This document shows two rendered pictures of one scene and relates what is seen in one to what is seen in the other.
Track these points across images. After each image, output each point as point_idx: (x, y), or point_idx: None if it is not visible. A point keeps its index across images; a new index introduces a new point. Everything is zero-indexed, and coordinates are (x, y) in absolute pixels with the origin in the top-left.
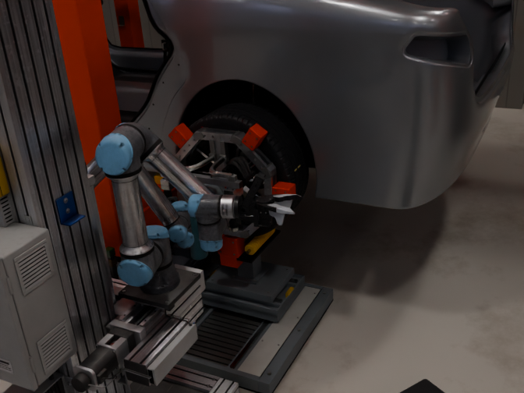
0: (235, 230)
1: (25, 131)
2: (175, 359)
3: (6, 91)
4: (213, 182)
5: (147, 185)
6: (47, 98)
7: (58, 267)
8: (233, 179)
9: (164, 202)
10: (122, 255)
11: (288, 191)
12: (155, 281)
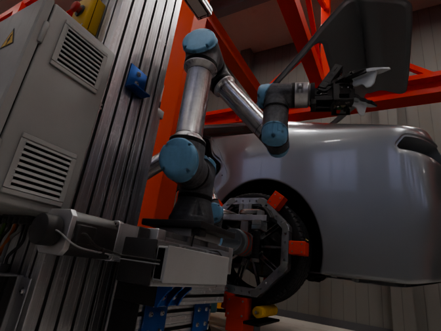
0: (256, 261)
1: None
2: (197, 272)
3: None
4: (242, 217)
5: None
6: (161, 4)
7: (100, 116)
8: (262, 212)
9: None
10: (172, 137)
11: (305, 243)
12: (189, 207)
